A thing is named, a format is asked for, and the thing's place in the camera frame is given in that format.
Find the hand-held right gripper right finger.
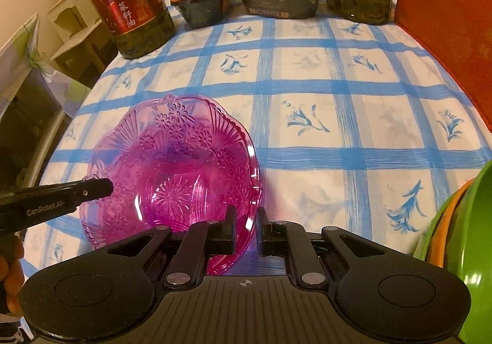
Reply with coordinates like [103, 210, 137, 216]
[256, 207, 389, 288]

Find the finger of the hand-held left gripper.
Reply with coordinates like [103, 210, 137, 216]
[71, 177, 115, 207]

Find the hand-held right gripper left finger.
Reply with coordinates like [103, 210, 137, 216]
[94, 206, 238, 289]

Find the purple clear patterned plate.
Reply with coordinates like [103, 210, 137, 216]
[80, 94, 263, 276]

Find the green plastic bowl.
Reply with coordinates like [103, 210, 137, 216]
[412, 161, 492, 344]

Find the person's left hand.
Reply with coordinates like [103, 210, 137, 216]
[0, 234, 25, 316]

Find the blue checked floral tablecloth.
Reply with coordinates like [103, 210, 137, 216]
[23, 2, 492, 280]

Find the pale checked cloth cover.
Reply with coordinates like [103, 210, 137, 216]
[0, 13, 93, 118]

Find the white wooden shelf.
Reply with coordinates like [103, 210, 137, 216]
[46, 0, 117, 74]

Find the orange plastic bowl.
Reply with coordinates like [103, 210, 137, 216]
[427, 178, 477, 268]

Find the red chair back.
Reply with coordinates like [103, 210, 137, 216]
[394, 0, 492, 137]

